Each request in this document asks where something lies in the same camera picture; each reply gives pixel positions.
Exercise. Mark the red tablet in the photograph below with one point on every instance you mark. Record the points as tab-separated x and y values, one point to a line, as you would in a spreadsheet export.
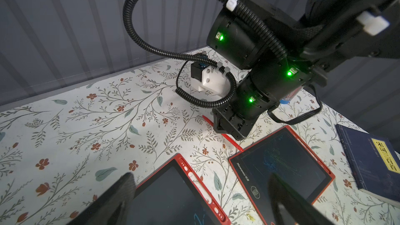
283	153
175	195

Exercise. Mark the red stylus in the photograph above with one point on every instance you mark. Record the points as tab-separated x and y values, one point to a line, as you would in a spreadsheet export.
228	138

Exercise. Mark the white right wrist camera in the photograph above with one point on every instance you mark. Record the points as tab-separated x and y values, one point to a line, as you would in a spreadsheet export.
208	78

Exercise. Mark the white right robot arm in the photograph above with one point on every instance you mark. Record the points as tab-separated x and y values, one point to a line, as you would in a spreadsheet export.
296	53

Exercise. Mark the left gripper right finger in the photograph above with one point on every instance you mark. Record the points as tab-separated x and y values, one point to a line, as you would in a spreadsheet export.
285	201

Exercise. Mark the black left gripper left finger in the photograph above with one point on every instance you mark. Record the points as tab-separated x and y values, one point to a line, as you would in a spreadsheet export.
111	208

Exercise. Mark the dark blue notebook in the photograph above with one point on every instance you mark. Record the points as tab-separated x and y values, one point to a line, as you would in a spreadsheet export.
374	164

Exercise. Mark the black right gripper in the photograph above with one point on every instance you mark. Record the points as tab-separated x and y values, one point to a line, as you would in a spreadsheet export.
241	114

